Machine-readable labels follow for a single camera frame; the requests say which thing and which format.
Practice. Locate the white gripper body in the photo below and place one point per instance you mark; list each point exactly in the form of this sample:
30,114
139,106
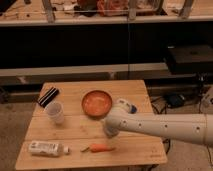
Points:
110,131

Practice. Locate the orange pepper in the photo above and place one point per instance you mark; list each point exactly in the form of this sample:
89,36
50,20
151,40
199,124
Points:
94,148

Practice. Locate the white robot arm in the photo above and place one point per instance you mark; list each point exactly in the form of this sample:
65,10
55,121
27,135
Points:
191,128

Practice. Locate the orange ceramic bowl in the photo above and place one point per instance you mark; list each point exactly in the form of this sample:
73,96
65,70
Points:
96,103

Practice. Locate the blue sponge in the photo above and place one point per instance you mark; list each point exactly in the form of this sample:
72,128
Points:
133,109

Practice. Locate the wooden table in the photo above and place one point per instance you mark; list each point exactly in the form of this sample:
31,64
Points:
78,131

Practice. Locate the clear plastic cup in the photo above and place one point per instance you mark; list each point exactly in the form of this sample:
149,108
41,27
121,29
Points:
54,111

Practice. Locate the black power adapter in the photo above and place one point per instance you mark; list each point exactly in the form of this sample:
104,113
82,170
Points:
175,100

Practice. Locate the black striped box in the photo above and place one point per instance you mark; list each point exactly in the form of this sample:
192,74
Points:
48,97

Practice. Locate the clear plastic bottle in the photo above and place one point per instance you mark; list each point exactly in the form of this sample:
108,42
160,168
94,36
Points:
45,148

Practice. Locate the black box on shelf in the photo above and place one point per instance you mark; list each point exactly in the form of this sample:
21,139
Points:
190,59

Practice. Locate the long wooden shelf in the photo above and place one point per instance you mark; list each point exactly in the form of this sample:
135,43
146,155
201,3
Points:
92,12

